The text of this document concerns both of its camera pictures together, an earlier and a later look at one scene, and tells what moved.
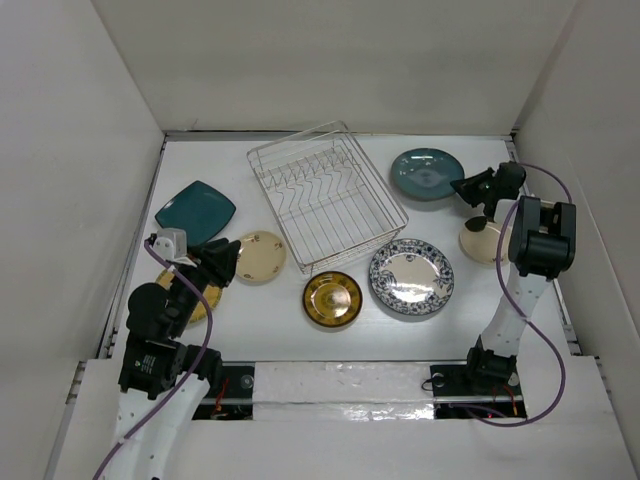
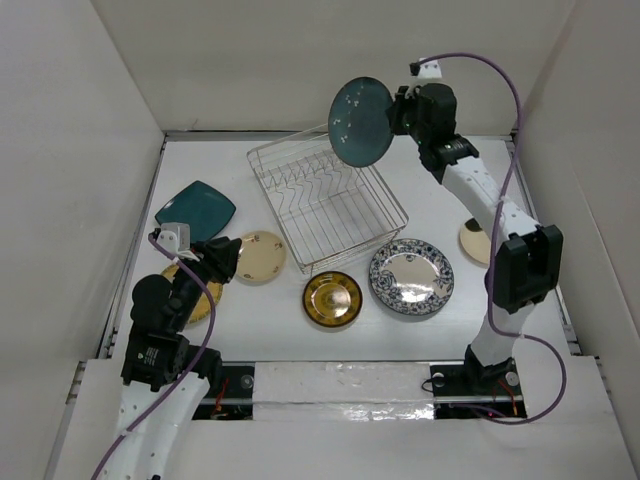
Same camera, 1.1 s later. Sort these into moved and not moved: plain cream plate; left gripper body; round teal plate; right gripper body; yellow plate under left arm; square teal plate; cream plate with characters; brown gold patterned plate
Moved: right gripper body; round teal plate
Not moved: cream plate with characters; brown gold patterned plate; square teal plate; plain cream plate; left gripper body; yellow plate under left arm
